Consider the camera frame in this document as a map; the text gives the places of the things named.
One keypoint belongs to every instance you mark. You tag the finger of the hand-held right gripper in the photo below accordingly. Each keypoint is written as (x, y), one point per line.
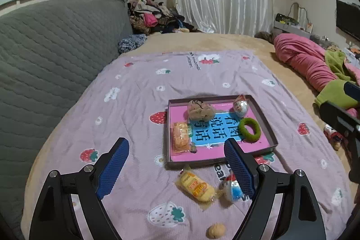
(337, 116)
(353, 91)

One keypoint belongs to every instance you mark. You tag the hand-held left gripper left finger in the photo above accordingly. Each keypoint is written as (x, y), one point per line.
(112, 169)

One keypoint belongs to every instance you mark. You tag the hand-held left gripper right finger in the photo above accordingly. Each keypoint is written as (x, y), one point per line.
(239, 169)

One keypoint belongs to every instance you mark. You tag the blue and white toy egg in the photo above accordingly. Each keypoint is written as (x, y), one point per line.
(232, 192)

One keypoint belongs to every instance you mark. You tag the shallow dark cardboard box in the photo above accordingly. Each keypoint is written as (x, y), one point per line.
(197, 164)

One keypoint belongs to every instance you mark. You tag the yellow snack cake packet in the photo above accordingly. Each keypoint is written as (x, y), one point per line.
(195, 186)

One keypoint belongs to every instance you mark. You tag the red and white toy egg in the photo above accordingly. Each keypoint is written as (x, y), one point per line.
(240, 107)

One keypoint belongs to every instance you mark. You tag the clear cracker packet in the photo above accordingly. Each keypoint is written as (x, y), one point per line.
(181, 138)

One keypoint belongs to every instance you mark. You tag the walnut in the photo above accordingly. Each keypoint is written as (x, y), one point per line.
(216, 231)

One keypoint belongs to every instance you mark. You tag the beige dotted hair scrunchie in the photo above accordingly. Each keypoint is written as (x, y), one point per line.
(199, 112)

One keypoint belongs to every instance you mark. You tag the green fleece blanket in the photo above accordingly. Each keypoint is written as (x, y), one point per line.
(332, 93)

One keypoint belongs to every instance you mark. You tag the small doll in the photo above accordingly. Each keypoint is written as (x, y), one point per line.
(333, 137)

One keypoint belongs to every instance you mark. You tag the pink duvet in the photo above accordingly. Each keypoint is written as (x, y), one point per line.
(303, 60)

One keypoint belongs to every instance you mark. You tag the pink printed blanket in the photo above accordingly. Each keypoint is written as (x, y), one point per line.
(135, 105)

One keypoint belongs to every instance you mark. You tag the black television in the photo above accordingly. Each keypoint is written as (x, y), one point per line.
(348, 19)

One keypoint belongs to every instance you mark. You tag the dark bag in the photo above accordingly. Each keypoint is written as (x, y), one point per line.
(285, 19)

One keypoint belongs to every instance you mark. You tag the brown fuzzy cloth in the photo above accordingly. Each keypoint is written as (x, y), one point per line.
(264, 37)

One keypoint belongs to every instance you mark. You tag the grey quilted headboard cover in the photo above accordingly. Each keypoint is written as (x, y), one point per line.
(50, 60)

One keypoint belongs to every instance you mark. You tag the blue patterned cloth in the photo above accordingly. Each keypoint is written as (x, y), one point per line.
(132, 43)

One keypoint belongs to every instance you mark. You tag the beige bed sheet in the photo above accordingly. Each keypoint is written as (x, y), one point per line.
(225, 41)

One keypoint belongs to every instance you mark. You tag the pile of clothes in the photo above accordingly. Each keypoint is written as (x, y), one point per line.
(152, 15)

